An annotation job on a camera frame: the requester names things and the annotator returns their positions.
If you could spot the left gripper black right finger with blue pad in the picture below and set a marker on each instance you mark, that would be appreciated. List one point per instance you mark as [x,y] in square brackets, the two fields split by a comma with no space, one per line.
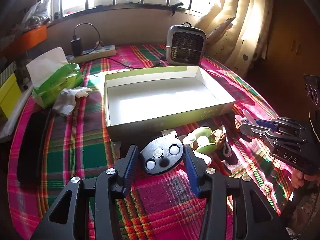
[253,215]

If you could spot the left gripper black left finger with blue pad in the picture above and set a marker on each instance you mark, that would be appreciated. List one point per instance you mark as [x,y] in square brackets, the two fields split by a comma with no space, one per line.
[67,217]

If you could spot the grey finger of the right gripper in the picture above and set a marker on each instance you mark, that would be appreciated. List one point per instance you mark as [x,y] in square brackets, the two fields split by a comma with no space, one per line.
[253,131]

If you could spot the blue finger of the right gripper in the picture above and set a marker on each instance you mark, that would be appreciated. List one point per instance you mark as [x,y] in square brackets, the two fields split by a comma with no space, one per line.
[259,122]

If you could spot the person's right hand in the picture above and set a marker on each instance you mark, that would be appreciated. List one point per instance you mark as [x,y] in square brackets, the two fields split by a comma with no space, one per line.
[298,178]

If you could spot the brown walnut ball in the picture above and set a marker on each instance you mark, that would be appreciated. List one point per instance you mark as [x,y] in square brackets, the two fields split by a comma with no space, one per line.
[218,137]

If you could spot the black bear-shaped device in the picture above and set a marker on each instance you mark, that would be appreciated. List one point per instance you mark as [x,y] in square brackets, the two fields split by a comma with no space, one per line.
[161,155]

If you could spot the plaid red green bedsheet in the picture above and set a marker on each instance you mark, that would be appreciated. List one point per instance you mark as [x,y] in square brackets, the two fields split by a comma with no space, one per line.
[158,207]

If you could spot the open green cardboard box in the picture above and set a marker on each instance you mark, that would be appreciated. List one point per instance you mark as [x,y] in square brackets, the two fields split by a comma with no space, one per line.
[147,100]

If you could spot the crumpled white tissue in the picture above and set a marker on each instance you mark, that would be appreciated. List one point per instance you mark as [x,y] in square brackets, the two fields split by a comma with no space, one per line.
[66,100]

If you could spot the cream heart pattern curtain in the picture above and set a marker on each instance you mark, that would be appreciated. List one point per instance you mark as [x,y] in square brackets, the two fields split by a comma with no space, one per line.
[236,32]

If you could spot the grey portable fan heater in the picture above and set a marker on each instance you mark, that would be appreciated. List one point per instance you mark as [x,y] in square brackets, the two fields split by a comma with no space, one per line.
[185,45]

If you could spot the green tissue pack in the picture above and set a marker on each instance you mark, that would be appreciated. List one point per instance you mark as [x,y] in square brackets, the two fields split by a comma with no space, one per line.
[50,73]

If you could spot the white power strip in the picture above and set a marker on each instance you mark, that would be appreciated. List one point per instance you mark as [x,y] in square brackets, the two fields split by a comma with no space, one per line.
[106,51]

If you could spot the yellow storage box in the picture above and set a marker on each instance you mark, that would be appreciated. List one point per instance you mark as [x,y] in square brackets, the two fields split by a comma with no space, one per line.
[10,93]

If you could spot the orange box on shelf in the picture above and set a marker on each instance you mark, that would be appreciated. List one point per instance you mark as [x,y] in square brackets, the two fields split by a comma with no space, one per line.
[27,41]

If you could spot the clear plastic bag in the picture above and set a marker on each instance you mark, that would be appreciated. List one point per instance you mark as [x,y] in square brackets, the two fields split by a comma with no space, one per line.
[37,16]

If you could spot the black charger adapter with cable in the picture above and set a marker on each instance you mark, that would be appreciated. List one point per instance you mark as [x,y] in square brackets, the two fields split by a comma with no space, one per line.
[76,42]

